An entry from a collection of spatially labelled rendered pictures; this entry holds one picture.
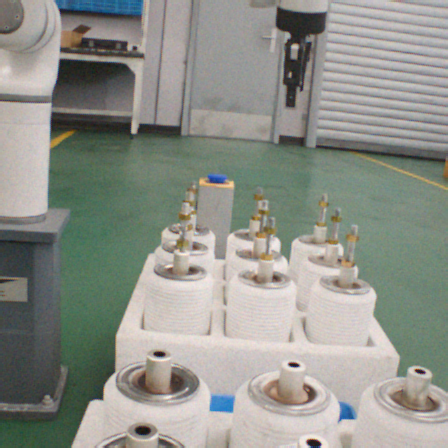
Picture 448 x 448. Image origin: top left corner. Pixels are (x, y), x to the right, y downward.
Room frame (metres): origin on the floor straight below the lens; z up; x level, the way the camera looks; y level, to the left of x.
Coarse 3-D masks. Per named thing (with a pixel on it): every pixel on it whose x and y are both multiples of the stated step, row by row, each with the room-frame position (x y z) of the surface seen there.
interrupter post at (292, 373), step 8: (288, 360) 0.46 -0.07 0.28; (288, 368) 0.44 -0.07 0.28; (296, 368) 0.44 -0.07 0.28; (304, 368) 0.44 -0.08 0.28; (280, 376) 0.44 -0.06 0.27; (288, 376) 0.44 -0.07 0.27; (296, 376) 0.44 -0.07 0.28; (304, 376) 0.44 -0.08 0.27; (280, 384) 0.44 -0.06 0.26; (288, 384) 0.44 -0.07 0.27; (296, 384) 0.44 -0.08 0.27; (280, 392) 0.44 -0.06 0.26; (288, 392) 0.44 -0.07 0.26; (296, 392) 0.44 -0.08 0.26
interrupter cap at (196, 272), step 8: (160, 264) 0.78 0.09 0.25; (168, 264) 0.78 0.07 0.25; (192, 264) 0.79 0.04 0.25; (160, 272) 0.74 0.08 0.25; (168, 272) 0.75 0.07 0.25; (192, 272) 0.76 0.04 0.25; (200, 272) 0.76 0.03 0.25; (176, 280) 0.72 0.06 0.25; (184, 280) 0.72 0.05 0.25; (192, 280) 0.73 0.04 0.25
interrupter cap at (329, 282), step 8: (320, 280) 0.77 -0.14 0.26; (328, 280) 0.78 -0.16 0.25; (336, 280) 0.78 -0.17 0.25; (360, 280) 0.79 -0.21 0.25; (328, 288) 0.74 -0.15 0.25; (336, 288) 0.74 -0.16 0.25; (344, 288) 0.75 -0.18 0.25; (352, 288) 0.76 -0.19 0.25; (360, 288) 0.75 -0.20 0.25; (368, 288) 0.75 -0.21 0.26
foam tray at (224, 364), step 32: (224, 288) 0.93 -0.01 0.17; (128, 320) 0.73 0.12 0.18; (224, 320) 0.81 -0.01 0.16; (128, 352) 0.68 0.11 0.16; (192, 352) 0.68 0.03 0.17; (224, 352) 0.69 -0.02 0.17; (256, 352) 0.69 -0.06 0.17; (288, 352) 0.69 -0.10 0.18; (320, 352) 0.69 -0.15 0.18; (352, 352) 0.70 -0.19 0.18; (384, 352) 0.70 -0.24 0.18; (224, 384) 0.69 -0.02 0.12; (352, 384) 0.69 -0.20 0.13
